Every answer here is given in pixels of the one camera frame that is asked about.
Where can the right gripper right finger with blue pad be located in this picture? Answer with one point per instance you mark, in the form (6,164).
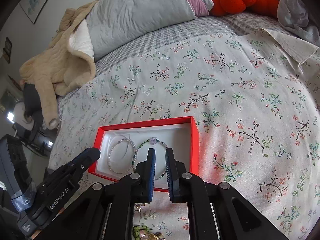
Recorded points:
(215,211)

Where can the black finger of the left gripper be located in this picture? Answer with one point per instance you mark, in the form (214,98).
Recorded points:
(80,161)

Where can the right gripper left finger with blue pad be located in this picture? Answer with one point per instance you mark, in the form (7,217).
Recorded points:
(105,211)

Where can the red open cardboard box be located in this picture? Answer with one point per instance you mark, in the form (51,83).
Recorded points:
(123,146)

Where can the beige quilted jacket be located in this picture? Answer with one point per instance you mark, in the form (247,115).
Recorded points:
(65,65)

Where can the floral bed sheet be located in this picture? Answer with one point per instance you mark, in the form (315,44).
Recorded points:
(252,89)

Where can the grey quilted pillow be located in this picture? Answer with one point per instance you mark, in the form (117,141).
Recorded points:
(113,23)

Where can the crumpled grey blanket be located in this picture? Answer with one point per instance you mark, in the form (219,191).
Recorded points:
(295,18)

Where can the orange pumpkin plush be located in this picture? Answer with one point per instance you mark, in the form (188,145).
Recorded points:
(230,7)

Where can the framed wall picture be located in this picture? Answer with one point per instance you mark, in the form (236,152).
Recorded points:
(32,8)

